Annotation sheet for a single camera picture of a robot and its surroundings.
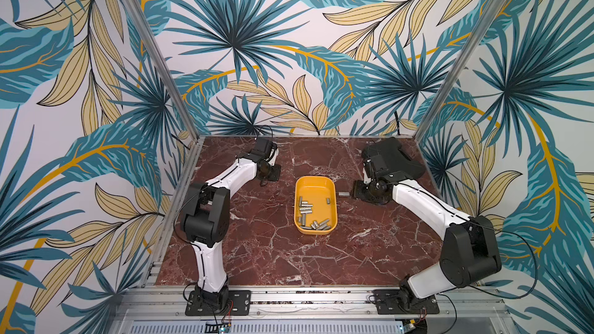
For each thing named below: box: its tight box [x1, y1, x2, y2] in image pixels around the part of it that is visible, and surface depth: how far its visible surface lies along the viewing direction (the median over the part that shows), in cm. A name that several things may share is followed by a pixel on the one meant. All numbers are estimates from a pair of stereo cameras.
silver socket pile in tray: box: [297, 196, 332, 231], surface depth 93 cm
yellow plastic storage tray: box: [293, 175, 338, 236], surface depth 96 cm
